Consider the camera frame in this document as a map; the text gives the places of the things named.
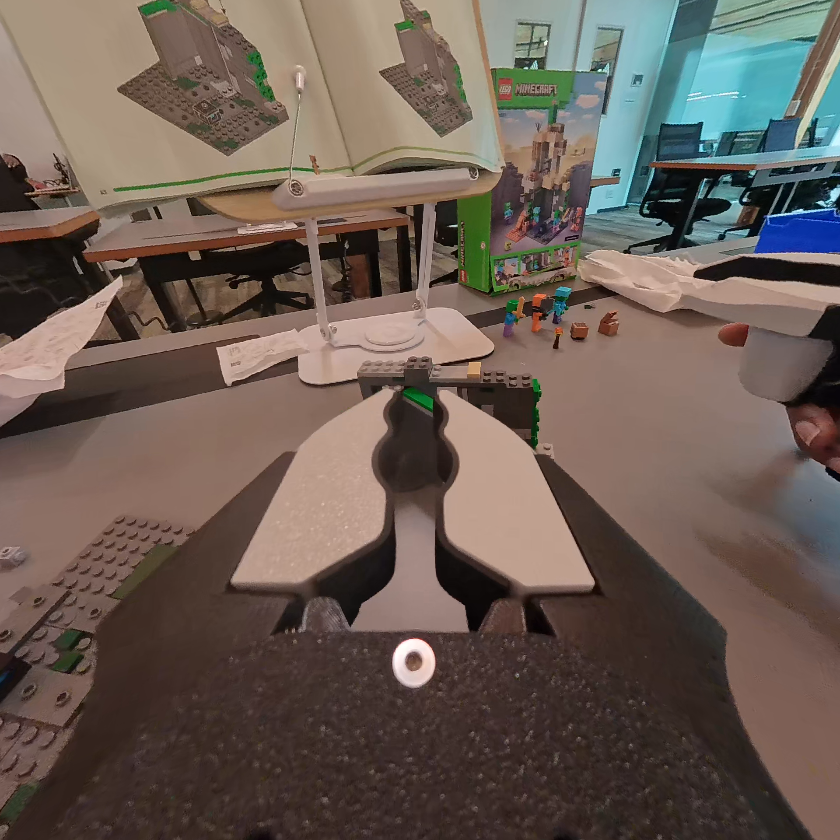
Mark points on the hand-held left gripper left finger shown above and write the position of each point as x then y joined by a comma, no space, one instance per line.
308,512

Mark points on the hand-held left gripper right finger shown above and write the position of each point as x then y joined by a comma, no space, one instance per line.
518,512

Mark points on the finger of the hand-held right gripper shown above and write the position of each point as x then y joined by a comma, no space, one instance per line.
808,258
754,305

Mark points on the grey green brick wall assembly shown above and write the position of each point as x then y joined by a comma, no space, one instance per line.
505,400

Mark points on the grey brick baseplate build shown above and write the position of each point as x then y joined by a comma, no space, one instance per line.
98,558

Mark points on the wooden-edged office desk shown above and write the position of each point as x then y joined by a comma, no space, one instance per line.
39,223
754,161
197,233

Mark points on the grey desk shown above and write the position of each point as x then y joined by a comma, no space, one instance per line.
656,426

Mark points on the person's right hand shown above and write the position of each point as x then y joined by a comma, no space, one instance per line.
817,433

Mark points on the blue storage bin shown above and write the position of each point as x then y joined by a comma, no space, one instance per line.
800,233

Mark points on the black office chair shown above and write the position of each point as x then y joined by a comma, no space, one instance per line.
679,190
262,262
784,134

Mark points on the crumpled white plastic bag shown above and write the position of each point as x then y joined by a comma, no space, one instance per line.
630,275

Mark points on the brown stepped brick piece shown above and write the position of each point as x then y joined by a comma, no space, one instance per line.
609,323

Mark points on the small flat paper bag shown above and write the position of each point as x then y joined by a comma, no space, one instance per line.
256,354

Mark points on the brown square brick piece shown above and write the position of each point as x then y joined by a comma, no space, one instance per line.
579,330

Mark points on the teal minifigure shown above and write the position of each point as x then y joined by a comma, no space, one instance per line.
561,303

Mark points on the green zombie minifigure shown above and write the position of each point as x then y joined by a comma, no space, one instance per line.
513,318

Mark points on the orange minifigure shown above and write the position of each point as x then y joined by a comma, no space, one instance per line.
539,312

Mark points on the green brick set box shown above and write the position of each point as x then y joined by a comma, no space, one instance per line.
544,164

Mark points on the printed white paper bag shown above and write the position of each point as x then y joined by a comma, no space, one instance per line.
46,348

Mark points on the white book stand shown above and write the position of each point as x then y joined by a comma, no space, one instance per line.
387,190

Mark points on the open building instruction booklet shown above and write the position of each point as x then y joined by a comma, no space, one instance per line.
197,65

